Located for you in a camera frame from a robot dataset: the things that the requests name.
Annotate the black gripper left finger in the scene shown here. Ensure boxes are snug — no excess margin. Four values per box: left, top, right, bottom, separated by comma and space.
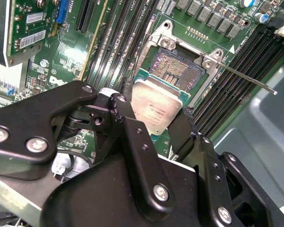
0, 77, 178, 216

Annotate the silver CPU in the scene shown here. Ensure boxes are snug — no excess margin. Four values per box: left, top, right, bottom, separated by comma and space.
129, 70, 192, 136

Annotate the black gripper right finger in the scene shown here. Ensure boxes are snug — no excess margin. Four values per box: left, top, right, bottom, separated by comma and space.
167, 106, 279, 227

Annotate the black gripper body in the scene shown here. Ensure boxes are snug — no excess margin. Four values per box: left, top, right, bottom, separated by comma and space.
41, 155, 205, 227

